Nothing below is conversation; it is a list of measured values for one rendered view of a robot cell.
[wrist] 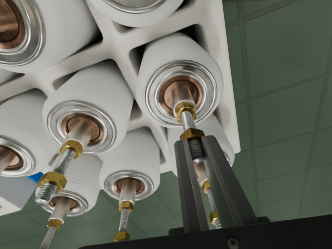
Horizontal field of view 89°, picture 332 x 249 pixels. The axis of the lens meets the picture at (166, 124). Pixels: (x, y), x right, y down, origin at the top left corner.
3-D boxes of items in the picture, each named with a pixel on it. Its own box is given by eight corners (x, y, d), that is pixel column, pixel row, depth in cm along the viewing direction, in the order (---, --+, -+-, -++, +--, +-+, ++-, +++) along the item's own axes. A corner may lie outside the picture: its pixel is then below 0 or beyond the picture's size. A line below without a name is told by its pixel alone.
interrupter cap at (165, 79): (224, 106, 19) (226, 110, 19) (165, 133, 21) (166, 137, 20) (200, 43, 15) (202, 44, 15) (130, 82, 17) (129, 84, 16)
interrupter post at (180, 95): (194, 99, 18) (201, 115, 16) (175, 108, 19) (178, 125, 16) (186, 80, 17) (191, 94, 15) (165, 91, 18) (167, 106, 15)
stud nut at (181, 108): (195, 117, 16) (197, 122, 15) (178, 121, 16) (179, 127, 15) (192, 99, 15) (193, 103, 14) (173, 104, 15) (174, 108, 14)
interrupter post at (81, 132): (83, 115, 19) (71, 134, 16) (99, 129, 20) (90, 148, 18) (69, 126, 20) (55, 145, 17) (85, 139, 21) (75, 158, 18)
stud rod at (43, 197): (78, 132, 18) (38, 197, 12) (86, 138, 19) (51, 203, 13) (72, 136, 18) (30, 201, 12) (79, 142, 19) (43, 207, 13)
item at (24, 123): (29, 84, 35) (-65, 143, 20) (66, 64, 33) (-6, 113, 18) (63, 119, 40) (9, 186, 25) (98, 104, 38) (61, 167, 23)
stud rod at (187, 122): (188, 105, 17) (207, 163, 11) (178, 108, 17) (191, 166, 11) (186, 97, 16) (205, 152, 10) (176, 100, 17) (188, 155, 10)
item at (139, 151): (130, 95, 37) (113, 155, 22) (166, 115, 41) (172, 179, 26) (111, 125, 42) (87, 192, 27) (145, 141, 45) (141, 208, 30)
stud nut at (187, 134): (205, 145, 13) (208, 152, 12) (183, 149, 13) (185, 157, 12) (201, 124, 12) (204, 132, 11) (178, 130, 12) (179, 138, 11)
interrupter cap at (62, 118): (80, 85, 17) (78, 88, 16) (130, 133, 21) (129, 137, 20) (34, 121, 19) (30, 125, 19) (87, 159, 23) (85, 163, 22)
